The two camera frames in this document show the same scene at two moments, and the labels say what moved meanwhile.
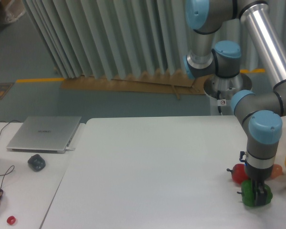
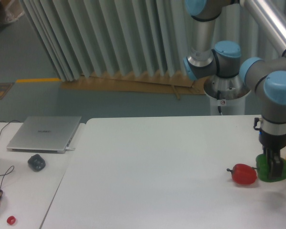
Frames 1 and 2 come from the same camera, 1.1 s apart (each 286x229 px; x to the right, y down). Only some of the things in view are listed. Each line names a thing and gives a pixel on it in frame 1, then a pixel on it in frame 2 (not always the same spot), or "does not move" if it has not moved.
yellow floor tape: x=40 y=79 does not move
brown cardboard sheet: x=167 y=81 does not move
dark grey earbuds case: x=36 y=162 does not move
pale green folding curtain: x=100 y=38 does not move
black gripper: x=257 y=175 → x=272 y=144
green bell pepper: x=248 y=195 → x=263 y=172
